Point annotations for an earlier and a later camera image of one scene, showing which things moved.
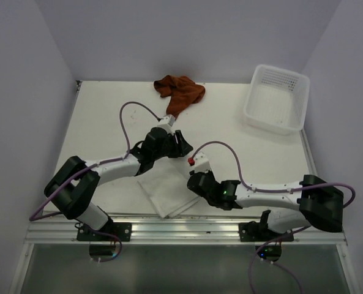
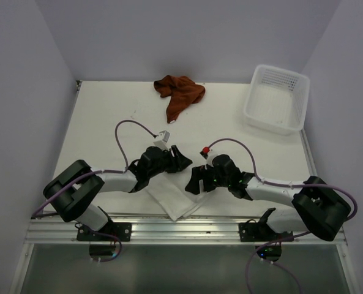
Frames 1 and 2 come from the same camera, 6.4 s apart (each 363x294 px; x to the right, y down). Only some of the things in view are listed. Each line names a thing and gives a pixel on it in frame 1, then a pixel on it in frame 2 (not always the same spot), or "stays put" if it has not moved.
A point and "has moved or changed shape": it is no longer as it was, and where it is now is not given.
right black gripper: [209, 173] to [199, 173]
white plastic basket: [278, 100] stays put
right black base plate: [255, 231] stays put
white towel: [166, 185] has moved or changed shape
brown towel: [183, 90] stays put
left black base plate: [123, 230] stays put
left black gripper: [183, 147] to [179, 163]
